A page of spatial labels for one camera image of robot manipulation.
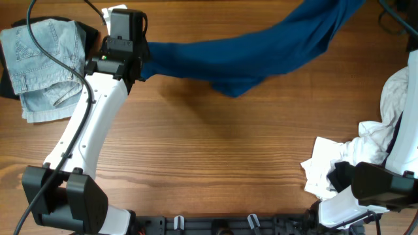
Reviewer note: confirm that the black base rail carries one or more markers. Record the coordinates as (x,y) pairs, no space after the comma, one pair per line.
(281,224)

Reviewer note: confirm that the black garment at right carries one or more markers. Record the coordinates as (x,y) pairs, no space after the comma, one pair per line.
(341,177)

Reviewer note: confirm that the blue polo shirt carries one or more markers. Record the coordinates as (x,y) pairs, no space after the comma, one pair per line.
(235,65)

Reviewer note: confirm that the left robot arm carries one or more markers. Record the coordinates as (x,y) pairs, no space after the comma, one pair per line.
(62,193)

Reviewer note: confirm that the folded light blue jeans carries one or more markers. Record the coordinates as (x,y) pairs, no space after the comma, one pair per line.
(47,91)

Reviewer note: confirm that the folded black garment under jeans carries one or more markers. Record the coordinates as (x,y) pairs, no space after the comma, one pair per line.
(91,37)

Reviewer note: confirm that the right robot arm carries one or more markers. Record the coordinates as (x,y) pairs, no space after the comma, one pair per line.
(392,184)

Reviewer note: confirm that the white t-shirt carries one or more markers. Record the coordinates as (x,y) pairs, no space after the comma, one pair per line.
(370,146)

